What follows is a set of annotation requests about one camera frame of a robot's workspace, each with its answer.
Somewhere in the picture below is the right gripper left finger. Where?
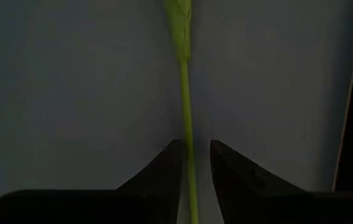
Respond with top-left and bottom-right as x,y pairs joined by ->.
0,139 -> 185,224

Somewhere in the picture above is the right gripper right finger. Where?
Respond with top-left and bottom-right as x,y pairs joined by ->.
210,139 -> 353,224

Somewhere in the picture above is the white artificial tulip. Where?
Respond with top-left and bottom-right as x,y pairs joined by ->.
163,0 -> 200,224

